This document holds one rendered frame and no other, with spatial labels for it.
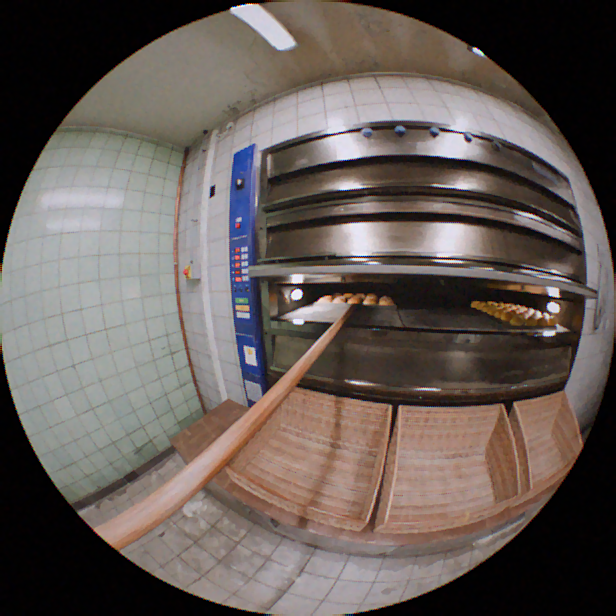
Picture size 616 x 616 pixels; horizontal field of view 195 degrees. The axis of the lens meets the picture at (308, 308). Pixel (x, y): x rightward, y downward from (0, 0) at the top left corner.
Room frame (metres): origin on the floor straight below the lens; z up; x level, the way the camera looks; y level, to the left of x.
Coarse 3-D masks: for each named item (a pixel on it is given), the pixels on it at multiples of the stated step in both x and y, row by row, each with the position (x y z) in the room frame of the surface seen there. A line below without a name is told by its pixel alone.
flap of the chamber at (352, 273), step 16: (256, 272) 0.68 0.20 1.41; (272, 272) 0.65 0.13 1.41; (288, 272) 0.62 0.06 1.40; (304, 272) 0.60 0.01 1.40; (320, 272) 0.58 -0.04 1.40; (336, 272) 0.56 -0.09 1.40; (352, 272) 0.54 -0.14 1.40; (368, 272) 0.52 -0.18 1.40; (384, 272) 0.50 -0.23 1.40; (400, 272) 0.48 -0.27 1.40; (416, 272) 0.46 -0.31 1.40; (432, 272) 0.44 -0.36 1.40; (448, 272) 0.42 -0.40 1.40; (464, 272) 0.40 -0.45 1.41; (480, 272) 0.38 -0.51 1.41; (496, 272) 0.35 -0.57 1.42; (496, 288) 0.47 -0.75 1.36; (512, 288) 0.40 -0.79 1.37; (528, 288) 0.34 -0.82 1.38; (544, 288) 0.27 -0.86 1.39; (560, 288) 0.20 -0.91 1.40; (576, 288) 0.13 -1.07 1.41
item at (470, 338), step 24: (360, 336) 0.67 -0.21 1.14; (384, 336) 0.63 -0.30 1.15; (408, 336) 0.59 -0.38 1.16; (432, 336) 0.55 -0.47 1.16; (456, 336) 0.51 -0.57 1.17; (480, 336) 0.47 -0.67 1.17; (504, 336) 0.41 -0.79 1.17; (528, 336) 0.35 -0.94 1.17; (552, 336) 0.26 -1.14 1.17; (576, 336) 0.13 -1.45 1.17
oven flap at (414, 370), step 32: (288, 352) 0.81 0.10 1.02; (352, 352) 0.70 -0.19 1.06; (384, 352) 0.65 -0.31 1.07; (416, 352) 0.60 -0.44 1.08; (448, 352) 0.54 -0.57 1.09; (480, 352) 0.48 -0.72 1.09; (512, 352) 0.40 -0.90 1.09; (544, 352) 0.29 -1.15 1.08; (352, 384) 0.63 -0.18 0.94; (384, 384) 0.60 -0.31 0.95; (416, 384) 0.55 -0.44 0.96; (448, 384) 0.49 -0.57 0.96; (480, 384) 0.43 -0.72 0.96; (512, 384) 0.34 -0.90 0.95; (544, 384) 0.22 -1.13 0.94
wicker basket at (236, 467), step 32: (320, 416) 0.67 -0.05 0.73; (352, 416) 0.61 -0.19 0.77; (384, 416) 0.56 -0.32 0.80; (256, 448) 0.54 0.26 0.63; (288, 448) 0.58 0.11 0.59; (320, 448) 0.58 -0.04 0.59; (352, 448) 0.56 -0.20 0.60; (384, 448) 0.39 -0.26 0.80; (256, 480) 0.38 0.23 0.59; (288, 480) 0.40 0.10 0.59; (320, 480) 0.40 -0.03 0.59; (352, 480) 0.38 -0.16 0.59; (320, 512) 0.20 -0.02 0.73; (352, 512) 0.23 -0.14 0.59
